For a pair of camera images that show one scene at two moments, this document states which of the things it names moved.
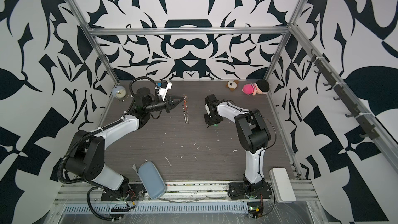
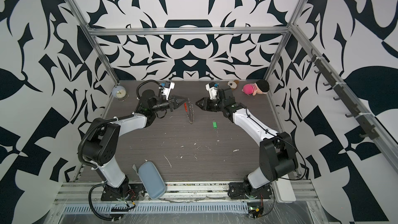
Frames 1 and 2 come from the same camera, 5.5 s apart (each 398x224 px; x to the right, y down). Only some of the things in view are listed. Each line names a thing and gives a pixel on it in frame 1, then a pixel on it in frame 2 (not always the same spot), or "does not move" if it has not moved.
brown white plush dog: x=232 y=85 does not move
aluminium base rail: x=179 y=192 does not move
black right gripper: x=209 y=122 -> x=207 y=106
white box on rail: x=282 y=185 does not move
